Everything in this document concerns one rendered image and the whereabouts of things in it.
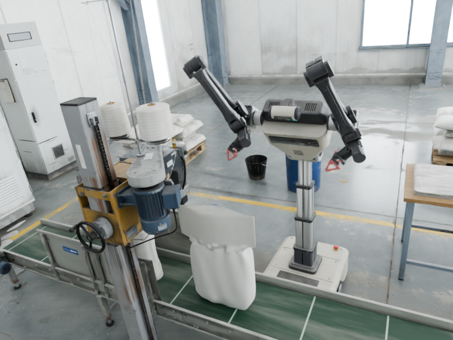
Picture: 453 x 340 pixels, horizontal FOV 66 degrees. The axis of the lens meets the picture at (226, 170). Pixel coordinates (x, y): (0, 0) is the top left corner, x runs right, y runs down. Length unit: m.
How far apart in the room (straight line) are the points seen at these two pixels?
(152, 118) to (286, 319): 1.39
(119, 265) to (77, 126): 0.77
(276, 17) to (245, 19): 0.90
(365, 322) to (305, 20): 8.35
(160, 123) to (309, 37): 8.35
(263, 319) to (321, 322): 0.34
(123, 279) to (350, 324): 1.30
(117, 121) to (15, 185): 2.99
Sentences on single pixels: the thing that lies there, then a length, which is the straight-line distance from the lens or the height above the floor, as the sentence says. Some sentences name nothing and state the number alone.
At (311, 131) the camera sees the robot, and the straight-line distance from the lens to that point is 2.03.
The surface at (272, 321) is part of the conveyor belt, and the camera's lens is 2.27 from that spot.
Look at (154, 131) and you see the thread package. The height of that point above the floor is 1.58.
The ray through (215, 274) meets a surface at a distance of 2.19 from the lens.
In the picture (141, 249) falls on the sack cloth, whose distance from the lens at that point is 2.48.
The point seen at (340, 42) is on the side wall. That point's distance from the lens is 9.68.
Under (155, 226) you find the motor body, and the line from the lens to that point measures 1.77.
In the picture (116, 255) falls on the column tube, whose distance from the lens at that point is 1.99.
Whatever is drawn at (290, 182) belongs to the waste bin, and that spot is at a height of 0.12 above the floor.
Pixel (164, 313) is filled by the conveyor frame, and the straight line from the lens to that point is 2.49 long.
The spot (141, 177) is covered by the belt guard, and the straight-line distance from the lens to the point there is 1.64.
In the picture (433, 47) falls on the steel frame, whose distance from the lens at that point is 9.13.
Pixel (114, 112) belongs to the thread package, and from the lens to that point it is 1.86.
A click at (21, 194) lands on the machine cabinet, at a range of 4.79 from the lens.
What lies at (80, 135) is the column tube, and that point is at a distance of 1.72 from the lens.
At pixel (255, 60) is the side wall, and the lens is 10.35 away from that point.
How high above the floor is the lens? 2.07
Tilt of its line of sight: 25 degrees down
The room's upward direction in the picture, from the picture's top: 6 degrees counter-clockwise
